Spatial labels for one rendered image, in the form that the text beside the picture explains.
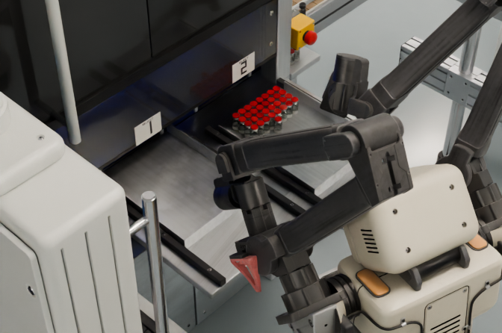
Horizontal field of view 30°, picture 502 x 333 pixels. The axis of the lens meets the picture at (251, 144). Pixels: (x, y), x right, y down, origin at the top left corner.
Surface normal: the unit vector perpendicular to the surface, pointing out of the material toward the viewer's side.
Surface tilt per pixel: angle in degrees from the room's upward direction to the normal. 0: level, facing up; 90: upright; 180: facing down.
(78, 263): 90
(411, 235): 48
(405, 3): 0
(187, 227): 0
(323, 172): 0
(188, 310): 90
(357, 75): 63
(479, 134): 55
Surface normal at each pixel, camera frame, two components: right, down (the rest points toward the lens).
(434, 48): -0.51, 0.18
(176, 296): 0.73, 0.47
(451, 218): 0.36, -0.06
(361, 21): 0.00, -0.73
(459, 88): -0.69, 0.49
